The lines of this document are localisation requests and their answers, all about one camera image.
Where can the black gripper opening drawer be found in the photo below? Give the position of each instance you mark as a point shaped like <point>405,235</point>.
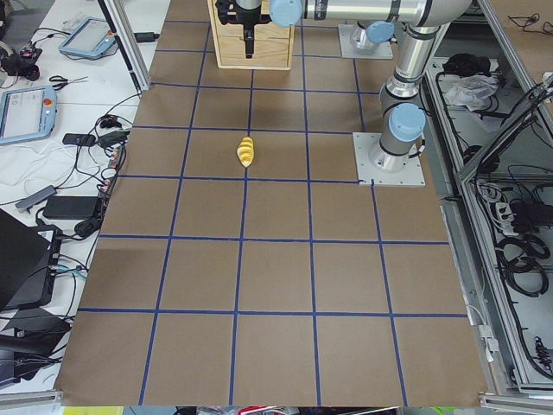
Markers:
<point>248,18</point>

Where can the wooden drawer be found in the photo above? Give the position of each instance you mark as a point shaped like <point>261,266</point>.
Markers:
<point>262,32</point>

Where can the silver robot arm over cabinet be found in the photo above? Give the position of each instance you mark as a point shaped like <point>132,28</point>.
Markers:
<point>370,34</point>

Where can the silver robot arm opening drawer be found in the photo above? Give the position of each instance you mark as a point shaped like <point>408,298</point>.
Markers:
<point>418,32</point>

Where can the wooden drawer cabinet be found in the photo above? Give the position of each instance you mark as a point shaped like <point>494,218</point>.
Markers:
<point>273,54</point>

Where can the toy bread roll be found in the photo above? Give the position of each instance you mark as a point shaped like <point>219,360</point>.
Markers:
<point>246,152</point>

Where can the blue teach pendant far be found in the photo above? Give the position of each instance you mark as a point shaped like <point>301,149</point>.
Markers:
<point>91,40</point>

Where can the blue teach pendant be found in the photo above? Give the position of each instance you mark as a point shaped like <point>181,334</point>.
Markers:
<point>27,114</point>
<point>91,40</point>

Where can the white crumpled cloth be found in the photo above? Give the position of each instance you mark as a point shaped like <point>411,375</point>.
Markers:
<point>472,92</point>

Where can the blue teach pendant near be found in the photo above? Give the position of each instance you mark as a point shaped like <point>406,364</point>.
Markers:
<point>27,114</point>

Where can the black power adapter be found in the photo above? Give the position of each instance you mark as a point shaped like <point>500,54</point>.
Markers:
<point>60,207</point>

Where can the black laptop computer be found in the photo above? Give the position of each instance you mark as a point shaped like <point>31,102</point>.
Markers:
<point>28,258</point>

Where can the aluminium frame post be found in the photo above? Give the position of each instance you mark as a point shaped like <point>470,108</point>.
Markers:
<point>119,23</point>

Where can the metal base plate under cabinet arm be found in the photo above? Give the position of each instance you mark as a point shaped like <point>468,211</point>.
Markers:
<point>382,52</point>

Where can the black handled scissors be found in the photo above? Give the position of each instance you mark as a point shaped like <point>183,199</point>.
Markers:
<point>59,82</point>

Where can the metal base plate under drawer arm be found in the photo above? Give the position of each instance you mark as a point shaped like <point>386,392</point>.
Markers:
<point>375,167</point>

